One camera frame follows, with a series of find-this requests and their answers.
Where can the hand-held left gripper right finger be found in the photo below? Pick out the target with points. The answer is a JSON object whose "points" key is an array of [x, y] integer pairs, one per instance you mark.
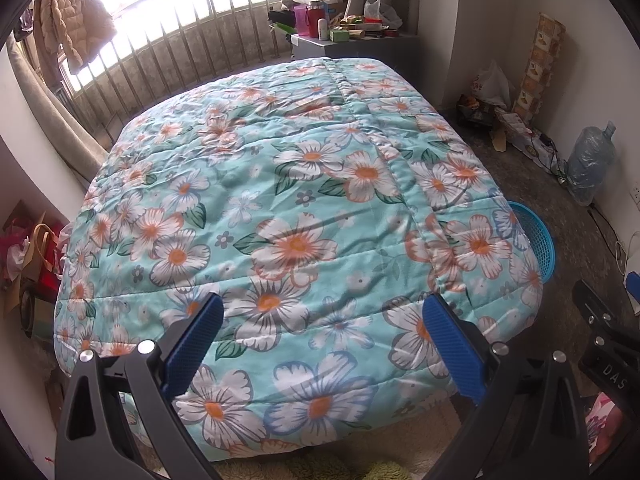
{"points": [[452, 350]]}

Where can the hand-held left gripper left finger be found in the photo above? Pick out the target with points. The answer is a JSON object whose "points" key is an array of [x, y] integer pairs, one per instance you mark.
{"points": [[197, 345]]}

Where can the blue mesh wastebasket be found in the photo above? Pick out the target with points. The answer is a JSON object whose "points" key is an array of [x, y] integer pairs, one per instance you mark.
{"points": [[540, 240]]}

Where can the pink printed clothing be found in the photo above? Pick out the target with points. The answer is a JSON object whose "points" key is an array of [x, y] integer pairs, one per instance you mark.
{"points": [[602, 430]]}

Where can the red bag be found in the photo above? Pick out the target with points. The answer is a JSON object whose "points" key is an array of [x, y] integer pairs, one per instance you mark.
{"points": [[47, 285]]}

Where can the floral blue blanket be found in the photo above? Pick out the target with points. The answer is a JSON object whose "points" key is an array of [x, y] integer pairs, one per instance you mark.
{"points": [[300, 185]]}

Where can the empty blue water jug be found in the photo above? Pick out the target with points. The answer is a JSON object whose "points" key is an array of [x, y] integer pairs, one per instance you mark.
{"points": [[590, 160]]}

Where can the flat printed cardboard box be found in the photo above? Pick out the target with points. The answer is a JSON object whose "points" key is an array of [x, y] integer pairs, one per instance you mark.
{"points": [[525, 135]]}

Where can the grey bunched curtain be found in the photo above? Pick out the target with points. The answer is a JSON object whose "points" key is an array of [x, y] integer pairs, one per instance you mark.
{"points": [[60, 120]]}

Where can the white printed plastic bag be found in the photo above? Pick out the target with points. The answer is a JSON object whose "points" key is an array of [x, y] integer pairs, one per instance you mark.
{"points": [[490, 82]]}

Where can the patterned cardboard box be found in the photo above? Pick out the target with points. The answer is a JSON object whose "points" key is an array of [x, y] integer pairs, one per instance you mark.
{"points": [[540, 65]]}

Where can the metal railing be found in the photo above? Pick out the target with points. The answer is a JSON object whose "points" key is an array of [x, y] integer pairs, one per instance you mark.
{"points": [[260, 35]]}

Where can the grey cabinet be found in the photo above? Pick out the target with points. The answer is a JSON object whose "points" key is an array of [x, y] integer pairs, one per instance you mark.
{"points": [[310, 47]]}

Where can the green box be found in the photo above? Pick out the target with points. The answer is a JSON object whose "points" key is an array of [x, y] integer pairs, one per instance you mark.
{"points": [[339, 35]]}

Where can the clutter of small packets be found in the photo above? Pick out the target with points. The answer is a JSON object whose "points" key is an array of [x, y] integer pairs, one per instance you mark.
{"points": [[365, 25]]}

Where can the small white bottle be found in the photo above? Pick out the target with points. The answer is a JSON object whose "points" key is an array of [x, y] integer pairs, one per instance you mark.
{"points": [[323, 30]]}

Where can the pink plastic cup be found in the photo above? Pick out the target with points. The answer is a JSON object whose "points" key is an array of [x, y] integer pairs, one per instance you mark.
{"points": [[301, 20]]}

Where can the red thermos bottle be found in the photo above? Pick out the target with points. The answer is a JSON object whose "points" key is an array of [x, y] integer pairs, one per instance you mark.
{"points": [[314, 22]]}

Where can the clear plastic bag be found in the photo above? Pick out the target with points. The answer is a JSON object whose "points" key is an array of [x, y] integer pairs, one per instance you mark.
{"points": [[380, 12]]}

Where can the beige puffer coat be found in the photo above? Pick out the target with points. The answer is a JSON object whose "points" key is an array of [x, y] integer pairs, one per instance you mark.
{"points": [[70, 15]]}

